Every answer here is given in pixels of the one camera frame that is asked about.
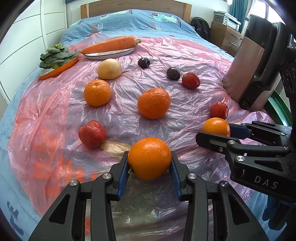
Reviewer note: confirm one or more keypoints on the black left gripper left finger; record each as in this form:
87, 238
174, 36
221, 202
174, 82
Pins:
65, 219

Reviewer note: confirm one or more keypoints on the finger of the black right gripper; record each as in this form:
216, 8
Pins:
256, 130
233, 146

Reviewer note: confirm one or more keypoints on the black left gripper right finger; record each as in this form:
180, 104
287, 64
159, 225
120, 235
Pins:
232, 219

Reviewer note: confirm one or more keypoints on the small orange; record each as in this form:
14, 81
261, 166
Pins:
216, 126

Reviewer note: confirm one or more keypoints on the red apple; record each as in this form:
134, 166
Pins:
219, 110
190, 80
92, 134

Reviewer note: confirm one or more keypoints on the large orange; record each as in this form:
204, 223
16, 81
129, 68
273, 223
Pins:
154, 103

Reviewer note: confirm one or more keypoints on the dark plum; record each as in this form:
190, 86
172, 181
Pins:
144, 63
173, 73

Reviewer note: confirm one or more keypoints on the pale yellow grapefruit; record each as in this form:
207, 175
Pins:
109, 69

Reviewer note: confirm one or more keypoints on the green metal tray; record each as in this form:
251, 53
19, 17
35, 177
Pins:
277, 109

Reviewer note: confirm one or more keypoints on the black steel electric kettle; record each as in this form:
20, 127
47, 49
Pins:
254, 74

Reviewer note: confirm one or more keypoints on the pink plastic sheet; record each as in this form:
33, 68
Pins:
69, 111

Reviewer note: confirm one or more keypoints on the wooden drawer cabinet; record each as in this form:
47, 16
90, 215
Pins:
225, 38

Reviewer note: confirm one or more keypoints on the white printer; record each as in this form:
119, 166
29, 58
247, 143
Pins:
226, 19

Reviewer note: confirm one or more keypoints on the black backpack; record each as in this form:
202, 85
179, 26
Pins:
201, 28

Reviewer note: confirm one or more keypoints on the teal curtain right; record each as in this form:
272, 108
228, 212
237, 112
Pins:
238, 10

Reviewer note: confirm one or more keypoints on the orange plate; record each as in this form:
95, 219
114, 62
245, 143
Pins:
59, 70

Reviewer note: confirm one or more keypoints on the white oval plate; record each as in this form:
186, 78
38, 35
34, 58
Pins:
109, 54

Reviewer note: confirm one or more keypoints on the green bok choy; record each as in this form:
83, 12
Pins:
56, 57

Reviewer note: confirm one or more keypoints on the large carrot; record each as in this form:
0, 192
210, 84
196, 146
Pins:
113, 44

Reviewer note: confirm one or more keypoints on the wooden headboard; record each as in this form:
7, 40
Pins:
180, 9

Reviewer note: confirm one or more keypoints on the white wardrobe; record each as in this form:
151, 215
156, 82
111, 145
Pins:
36, 29

